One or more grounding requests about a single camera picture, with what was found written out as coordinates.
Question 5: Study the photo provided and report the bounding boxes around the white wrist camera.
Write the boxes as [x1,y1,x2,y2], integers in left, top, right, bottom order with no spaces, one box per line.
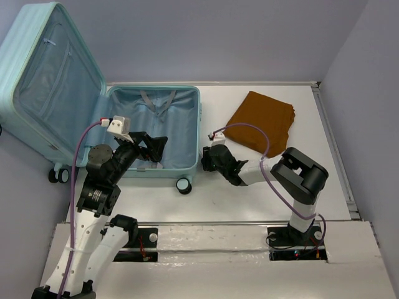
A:
[100,115,133,143]
[208,131,226,147]

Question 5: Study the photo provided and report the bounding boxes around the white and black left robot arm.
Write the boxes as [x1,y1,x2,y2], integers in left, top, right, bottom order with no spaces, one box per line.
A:
[32,131,168,298]

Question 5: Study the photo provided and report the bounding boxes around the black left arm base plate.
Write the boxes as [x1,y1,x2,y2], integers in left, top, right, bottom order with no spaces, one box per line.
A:
[113,227,158,263]

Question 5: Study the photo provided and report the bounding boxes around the brown cloth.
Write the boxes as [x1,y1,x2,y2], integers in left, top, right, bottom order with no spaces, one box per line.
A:
[224,91,296,158]

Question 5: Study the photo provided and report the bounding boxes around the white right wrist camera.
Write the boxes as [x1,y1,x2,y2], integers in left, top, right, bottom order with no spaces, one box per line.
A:
[208,131,226,147]

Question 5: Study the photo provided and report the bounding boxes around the light blue hard-shell suitcase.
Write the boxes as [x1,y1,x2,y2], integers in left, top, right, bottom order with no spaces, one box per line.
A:
[1,2,202,194]

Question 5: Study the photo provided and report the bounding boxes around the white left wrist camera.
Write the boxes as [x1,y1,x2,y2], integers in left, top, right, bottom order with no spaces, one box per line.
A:
[100,115,133,143]

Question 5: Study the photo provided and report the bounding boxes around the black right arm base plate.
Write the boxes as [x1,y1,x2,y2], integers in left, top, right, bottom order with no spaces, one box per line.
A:
[265,226,328,262]

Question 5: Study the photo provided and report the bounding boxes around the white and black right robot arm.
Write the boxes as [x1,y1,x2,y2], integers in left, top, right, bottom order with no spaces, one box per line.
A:
[201,145,329,244]

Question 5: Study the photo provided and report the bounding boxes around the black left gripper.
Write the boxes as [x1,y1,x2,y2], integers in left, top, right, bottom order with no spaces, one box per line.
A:
[110,131,168,182]

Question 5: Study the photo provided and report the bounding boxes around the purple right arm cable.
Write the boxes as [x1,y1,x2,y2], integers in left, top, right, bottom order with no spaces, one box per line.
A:
[213,123,327,247]

